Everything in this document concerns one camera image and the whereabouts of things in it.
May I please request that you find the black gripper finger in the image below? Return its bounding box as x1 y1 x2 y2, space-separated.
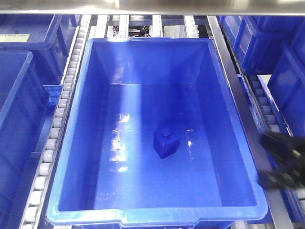
258 170 305 190
260 131 305 157

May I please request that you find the steel shelf top beam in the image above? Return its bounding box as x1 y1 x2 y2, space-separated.
0 0 305 16

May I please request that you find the right white roller track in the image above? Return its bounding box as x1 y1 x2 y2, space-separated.
250 80 305 215

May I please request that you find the white roller track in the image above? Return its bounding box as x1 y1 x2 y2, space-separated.
19 14 92 229
250 80 305 215

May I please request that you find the blue bin right near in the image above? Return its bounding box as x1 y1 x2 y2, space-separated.
267 31 305 137

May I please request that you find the blue bin right far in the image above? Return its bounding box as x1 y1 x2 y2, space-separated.
217 15 305 75

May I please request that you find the large blue target bin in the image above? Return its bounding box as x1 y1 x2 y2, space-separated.
47 38 268 229

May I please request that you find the left white roller track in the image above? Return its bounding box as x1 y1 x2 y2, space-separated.
19 14 92 229

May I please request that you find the blue bin left near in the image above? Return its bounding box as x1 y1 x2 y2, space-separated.
0 51 49 229

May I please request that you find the blue bin left far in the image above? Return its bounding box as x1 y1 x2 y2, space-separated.
0 14 80 85

